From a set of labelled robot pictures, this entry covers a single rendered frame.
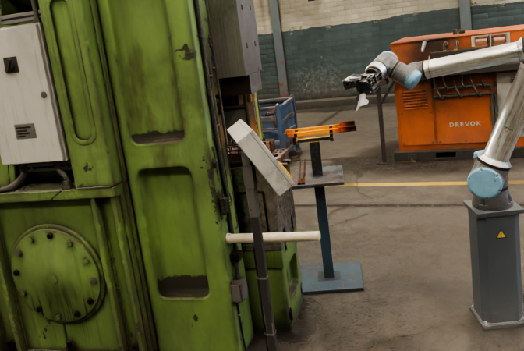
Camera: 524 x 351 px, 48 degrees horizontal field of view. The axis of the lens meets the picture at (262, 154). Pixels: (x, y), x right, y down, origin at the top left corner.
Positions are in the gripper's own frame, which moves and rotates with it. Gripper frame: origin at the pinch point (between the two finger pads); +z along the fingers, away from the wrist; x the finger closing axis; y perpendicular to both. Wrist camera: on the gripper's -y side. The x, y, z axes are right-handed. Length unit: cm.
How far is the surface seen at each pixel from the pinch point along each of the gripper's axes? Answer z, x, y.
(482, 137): -311, 214, -88
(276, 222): 26, 55, -48
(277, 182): 53, 9, -7
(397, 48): -321, 111, -159
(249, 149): 55, -8, -12
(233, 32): -1, -37, -52
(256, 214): 55, 25, -24
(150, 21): 26, -57, -72
